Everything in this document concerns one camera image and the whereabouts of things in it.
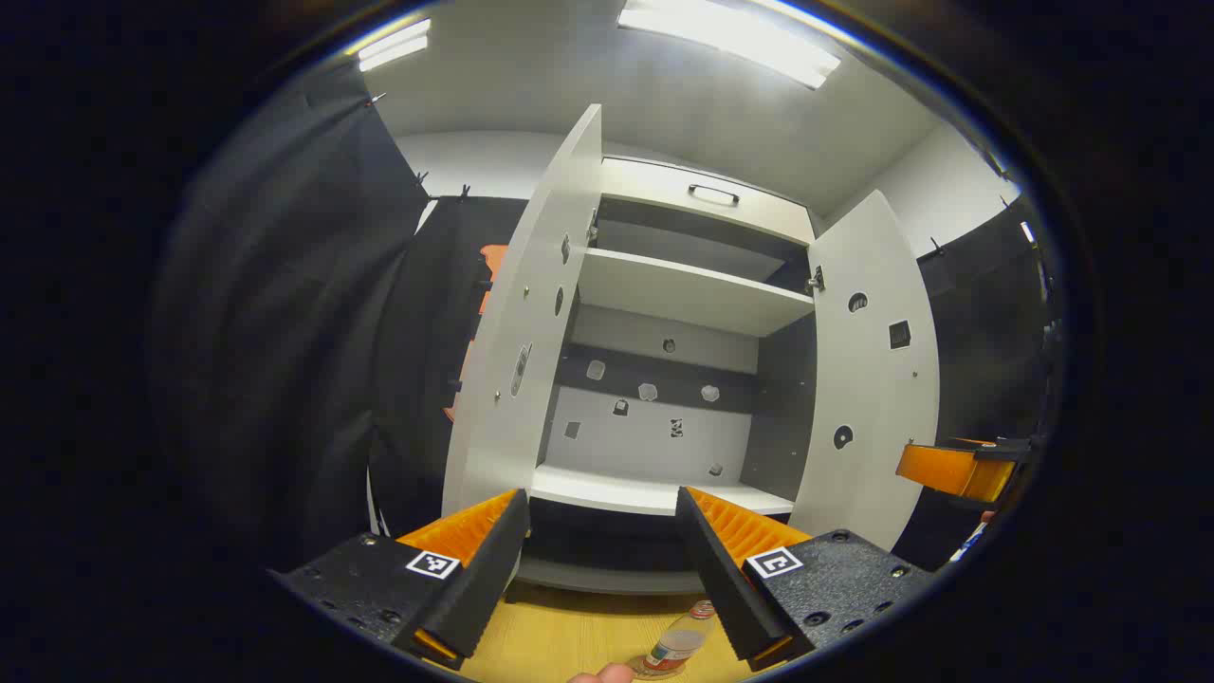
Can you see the clear plastic bottle red label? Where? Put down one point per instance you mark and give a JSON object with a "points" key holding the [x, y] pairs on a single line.
{"points": [[675, 645]]}

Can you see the white cabinet door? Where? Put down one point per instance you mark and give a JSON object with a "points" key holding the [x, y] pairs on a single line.
{"points": [[868, 398], [517, 360]]}

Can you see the white cabinet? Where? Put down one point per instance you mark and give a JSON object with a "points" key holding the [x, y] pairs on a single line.
{"points": [[654, 446]]}

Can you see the black backdrop cloth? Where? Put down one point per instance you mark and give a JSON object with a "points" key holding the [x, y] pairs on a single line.
{"points": [[285, 332]]}

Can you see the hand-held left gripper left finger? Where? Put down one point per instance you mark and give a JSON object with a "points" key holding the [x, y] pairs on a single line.
{"points": [[484, 588]]}

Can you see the ceiling light panel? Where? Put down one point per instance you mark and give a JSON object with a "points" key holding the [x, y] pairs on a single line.
{"points": [[730, 38], [394, 45]]}

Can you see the white cabinet shelf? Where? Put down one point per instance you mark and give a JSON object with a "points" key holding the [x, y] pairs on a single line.
{"points": [[683, 289]]}

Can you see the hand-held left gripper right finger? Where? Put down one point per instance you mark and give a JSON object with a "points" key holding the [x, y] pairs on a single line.
{"points": [[726, 588]]}

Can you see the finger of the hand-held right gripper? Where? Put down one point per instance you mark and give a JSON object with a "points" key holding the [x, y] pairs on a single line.
{"points": [[948, 470]]}

